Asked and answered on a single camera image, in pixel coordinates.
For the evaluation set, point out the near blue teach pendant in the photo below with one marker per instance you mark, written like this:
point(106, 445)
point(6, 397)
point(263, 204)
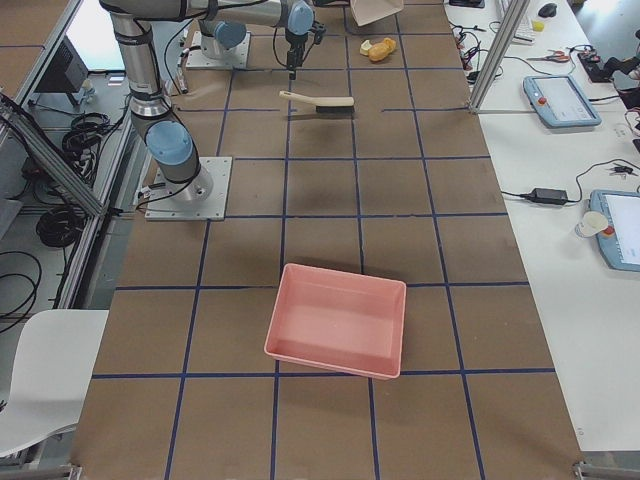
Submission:
point(619, 242)

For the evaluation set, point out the paper cup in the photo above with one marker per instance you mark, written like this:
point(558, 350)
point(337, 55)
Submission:
point(591, 223)

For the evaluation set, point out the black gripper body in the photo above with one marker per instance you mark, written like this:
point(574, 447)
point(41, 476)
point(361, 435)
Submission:
point(295, 48)

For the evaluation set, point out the black power adapter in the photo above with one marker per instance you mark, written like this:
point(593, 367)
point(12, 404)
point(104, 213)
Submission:
point(548, 196)

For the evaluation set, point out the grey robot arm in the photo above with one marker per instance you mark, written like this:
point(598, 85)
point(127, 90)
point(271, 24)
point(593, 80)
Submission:
point(228, 25)
point(154, 119)

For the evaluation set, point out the blue teach pendant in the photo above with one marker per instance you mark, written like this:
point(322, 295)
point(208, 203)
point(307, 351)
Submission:
point(560, 102)
point(619, 242)

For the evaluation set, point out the aluminium frame post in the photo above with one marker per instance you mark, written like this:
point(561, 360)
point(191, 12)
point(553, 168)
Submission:
point(497, 51)

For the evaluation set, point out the white plastic dustpan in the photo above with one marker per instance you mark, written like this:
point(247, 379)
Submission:
point(365, 12)

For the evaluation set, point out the white chair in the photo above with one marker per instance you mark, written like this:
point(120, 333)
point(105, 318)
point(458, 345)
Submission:
point(52, 368)

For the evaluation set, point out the far blue teach pendant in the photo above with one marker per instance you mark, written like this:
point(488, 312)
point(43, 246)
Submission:
point(560, 102)

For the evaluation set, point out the brown potato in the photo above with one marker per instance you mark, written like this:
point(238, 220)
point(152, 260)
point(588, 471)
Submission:
point(378, 52)

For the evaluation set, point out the black computer mouse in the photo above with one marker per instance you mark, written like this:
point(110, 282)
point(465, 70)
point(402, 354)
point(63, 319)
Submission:
point(548, 10)

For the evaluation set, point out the pale green food piece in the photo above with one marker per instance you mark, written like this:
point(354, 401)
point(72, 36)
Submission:
point(365, 47)

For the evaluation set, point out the orange bread chunk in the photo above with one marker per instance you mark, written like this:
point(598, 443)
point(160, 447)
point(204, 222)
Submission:
point(390, 44)

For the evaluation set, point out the orange handled scissors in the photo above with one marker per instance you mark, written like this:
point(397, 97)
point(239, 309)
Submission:
point(554, 56)

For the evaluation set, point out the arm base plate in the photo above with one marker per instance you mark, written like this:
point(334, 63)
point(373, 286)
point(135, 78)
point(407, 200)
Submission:
point(206, 53)
point(205, 198)

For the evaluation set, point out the pink plastic tray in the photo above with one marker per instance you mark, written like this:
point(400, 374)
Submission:
point(338, 321)

